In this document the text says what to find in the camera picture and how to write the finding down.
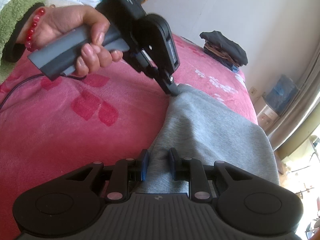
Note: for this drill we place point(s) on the beige curtain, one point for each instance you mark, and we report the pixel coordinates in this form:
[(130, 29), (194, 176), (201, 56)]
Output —
[(299, 107)]

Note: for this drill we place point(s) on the pink floral blanket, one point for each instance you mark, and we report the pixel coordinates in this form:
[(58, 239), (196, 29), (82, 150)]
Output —
[(49, 128)]

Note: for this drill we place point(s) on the white water dispenser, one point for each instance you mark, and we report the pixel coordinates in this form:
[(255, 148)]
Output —
[(266, 116)]

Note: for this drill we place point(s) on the wall socket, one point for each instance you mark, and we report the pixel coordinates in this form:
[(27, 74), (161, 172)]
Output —
[(252, 92)]

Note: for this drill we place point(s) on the blue water bottle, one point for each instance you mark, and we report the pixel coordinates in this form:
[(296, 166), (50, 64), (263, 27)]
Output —
[(281, 94)]

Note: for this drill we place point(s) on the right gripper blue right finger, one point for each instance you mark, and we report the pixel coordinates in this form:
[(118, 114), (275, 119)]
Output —
[(190, 170)]

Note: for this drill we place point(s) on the grey sweatpants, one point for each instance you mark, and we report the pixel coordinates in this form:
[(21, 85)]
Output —
[(201, 127)]

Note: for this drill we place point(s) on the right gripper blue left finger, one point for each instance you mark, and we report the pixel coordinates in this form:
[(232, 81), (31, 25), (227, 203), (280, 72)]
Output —
[(124, 172)]

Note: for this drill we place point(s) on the left green sleeve forearm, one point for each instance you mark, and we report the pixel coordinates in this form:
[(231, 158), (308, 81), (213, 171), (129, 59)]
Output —
[(14, 15)]

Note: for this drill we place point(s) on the brown folded clothes in stack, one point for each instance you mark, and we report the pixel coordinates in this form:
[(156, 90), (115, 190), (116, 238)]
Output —
[(223, 57)]

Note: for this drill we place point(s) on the olive cabinet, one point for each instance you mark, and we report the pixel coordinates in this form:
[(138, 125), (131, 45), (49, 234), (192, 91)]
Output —
[(298, 137)]

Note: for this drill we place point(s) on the black folded garment on stack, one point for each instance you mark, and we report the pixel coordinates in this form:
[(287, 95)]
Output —
[(217, 39)]

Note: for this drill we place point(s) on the person left hand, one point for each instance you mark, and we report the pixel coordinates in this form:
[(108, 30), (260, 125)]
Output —
[(59, 57)]

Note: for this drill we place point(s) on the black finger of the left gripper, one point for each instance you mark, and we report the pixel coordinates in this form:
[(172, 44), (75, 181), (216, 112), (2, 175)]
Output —
[(166, 82)]

